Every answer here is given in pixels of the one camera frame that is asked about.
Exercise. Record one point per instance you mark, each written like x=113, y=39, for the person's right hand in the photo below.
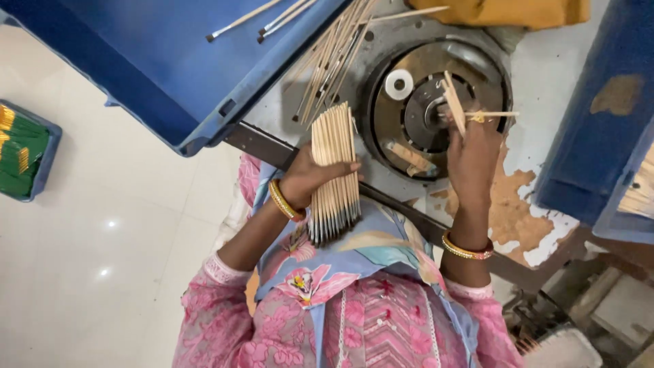
x=472, y=163

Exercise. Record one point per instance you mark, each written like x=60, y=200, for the person's left hand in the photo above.
x=301, y=176

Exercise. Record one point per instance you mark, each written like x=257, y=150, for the person's right fingers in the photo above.
x=480, y=130

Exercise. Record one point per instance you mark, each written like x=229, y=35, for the thin bare wooden pencil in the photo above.
x=498, y=114

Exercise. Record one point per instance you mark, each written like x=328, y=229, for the short bare wooden pencil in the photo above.
x=453, y=99

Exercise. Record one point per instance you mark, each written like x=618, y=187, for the bundle of wooden pencils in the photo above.
x=334, y=138

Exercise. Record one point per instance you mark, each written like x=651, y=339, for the small wooden block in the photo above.
x=408, y=157

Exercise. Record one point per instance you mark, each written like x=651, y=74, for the round metal machine disc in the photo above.
x=388, y=122

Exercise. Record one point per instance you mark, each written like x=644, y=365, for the white tape roll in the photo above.
x=399, y=84

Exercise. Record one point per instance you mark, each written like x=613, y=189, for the worn blue crate with pencils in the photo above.
x=587, y=128

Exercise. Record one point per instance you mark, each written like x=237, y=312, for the yellow cloth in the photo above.
x=500, y=11

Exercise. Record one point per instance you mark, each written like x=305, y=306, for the gold bangle with red rim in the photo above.
x=467, y=251

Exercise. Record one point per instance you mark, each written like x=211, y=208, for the pale wooden pencil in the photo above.
x=403, y=15

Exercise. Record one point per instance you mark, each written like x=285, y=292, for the blue floral scarf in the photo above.
x=368, y=248

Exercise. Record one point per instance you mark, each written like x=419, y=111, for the loose heap of wooden pencils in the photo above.
x=329, y=56

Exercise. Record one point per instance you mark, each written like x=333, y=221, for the gold bangle with orange rim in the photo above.
x=283, y=202

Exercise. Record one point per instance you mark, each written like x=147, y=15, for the heap of grey stone blocks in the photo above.
x=587, y=317

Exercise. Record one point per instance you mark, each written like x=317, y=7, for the pink floral tunic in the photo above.
x=378, y=327

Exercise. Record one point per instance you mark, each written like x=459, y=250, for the large blue plastic crate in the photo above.
x=153, y=66

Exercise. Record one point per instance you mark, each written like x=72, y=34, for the blue tray of green packets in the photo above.
x=23, y=151

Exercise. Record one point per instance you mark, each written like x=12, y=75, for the dark metal table frame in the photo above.
x=255, y=145

